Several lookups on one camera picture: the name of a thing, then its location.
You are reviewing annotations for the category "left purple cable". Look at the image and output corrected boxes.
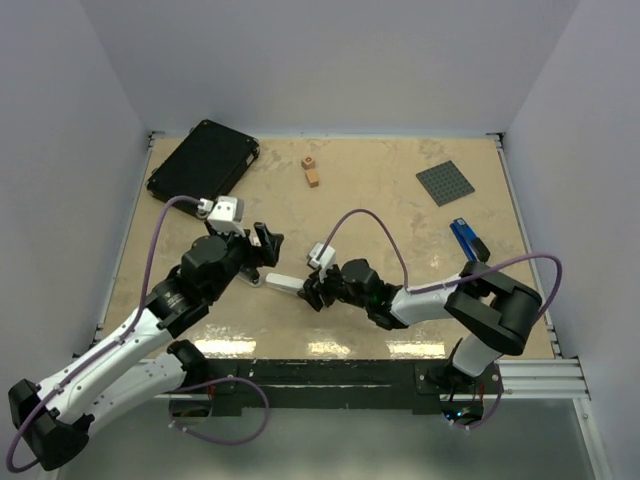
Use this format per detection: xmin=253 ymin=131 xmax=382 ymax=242
xmin=7 ymin=195 xmax=271 ymax=474

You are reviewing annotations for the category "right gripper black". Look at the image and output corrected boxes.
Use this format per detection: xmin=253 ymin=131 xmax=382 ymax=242
xmin=297 ymin=261 xmax=371 ymax=312

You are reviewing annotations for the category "aluminium frame rail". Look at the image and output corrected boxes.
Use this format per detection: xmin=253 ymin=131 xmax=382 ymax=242
xmin=62 ymin=355 xmax=592 ymax=401

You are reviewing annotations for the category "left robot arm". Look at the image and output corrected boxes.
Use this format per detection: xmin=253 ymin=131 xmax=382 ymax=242
xmin=6 ymin=222 xmax=284 ymax=473

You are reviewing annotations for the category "black hard case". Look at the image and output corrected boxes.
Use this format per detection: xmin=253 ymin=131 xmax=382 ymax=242
xmin=146 ymin=119 xmax=260 ymax=203

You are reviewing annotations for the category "plain wooden block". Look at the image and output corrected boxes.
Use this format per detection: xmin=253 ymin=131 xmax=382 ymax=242
xmin=305 ymin=169 xmax=320 ymax=188

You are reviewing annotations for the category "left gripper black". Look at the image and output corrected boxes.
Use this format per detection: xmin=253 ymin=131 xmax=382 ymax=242
xmin=205 ymin=217 xmax=283 ymax=302

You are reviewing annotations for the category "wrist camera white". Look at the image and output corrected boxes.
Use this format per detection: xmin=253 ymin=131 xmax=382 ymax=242
xmin=307 ymin=242 xmax=336 ymax=280
xmin=196 ymin=196 xmax=245 ymax=236

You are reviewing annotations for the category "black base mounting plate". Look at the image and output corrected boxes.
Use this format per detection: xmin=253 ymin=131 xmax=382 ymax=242
xmin=177 ymin=359 xmax=502 ymax=416

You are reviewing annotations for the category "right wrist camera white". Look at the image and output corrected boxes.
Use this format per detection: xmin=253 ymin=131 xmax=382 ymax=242
xmin=307 ymin=242 xmax=336 ymax=280

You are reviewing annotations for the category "blue stapler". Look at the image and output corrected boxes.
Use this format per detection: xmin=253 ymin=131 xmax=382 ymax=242
xmin=450 ymin=217 xmax=491 ymax=262

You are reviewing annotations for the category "grey metal stapler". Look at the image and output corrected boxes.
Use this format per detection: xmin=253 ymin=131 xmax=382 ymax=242
xmin=237 ymin=267 xmax=263 ymax=288

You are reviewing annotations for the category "wooden cube with circle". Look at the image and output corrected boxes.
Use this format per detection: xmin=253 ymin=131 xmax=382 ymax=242
xmin=301 ymin=157 xmax=315 ymax=170

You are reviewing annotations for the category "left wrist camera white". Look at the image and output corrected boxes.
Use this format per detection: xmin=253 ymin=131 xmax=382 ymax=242
xmin=196 ymin=196 xmax=245 ymax=236

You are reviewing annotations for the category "grey studded baseplate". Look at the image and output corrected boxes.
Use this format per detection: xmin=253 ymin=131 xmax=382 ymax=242
xmin=416 ymin=161 xmax=475 ymax=207

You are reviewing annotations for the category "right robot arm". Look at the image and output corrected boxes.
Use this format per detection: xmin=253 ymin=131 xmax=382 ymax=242
xmin=297 ymin=259 xmax=542 ymax=393

